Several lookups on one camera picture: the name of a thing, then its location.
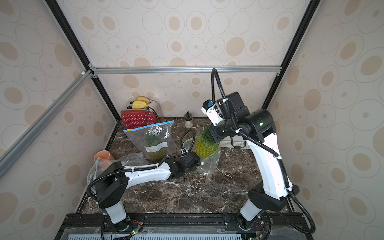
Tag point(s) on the red toaster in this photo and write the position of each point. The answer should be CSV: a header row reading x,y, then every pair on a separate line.
x,y
133,119

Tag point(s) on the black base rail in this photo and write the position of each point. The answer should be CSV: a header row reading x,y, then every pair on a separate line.
x,y
176,227

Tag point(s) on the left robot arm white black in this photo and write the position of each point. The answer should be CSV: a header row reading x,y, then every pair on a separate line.
x,y
167,169

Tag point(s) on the rear yellow toast slice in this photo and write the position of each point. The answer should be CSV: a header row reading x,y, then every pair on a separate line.
x,y
144,99

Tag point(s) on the horizontal aluminium frame bar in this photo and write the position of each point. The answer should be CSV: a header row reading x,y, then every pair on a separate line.
x,y
186,70

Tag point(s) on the right black frame post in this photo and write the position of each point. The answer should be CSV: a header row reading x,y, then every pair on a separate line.
x,y
299,34

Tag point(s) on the left black frame post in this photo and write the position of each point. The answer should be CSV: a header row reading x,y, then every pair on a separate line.
x,y
81,54

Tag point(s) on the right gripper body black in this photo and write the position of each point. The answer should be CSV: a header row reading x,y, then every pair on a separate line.
x,y
215,133

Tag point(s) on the black frame post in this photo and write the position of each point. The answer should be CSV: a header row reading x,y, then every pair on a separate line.
x,y
81,54
299,34

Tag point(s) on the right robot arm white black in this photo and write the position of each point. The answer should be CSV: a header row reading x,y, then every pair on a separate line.
x,y
271,194

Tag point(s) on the front yellow toast slice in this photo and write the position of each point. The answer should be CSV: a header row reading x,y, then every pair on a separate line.
x,y
139,104

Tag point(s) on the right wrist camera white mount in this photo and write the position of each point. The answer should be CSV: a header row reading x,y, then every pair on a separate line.
x,y
212,112

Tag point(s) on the clear zip-top bag blue slider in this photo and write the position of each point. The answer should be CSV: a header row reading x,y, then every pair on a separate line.
x,y
123,173

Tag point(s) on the small bottle black cap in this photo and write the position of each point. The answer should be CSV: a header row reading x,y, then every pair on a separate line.
x,y
188,117

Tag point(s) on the blue-zip bag with pineapple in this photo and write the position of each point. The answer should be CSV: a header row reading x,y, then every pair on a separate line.
x,y
155,140

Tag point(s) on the yellow toast slice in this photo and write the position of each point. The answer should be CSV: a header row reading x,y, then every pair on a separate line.
x,y
144,99
139,104

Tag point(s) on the orange plastic cup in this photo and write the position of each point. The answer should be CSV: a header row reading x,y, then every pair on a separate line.
x,y
104,159

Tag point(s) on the green-zip bag with pineapple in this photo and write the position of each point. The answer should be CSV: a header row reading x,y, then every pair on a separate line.
x,y
209,164

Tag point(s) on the left diagonal aluminium frame bar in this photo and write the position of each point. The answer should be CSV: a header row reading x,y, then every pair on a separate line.
x,y
9,158

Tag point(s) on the white perforated plastic basket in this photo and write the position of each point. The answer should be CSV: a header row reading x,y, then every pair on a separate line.
x,y
234,144

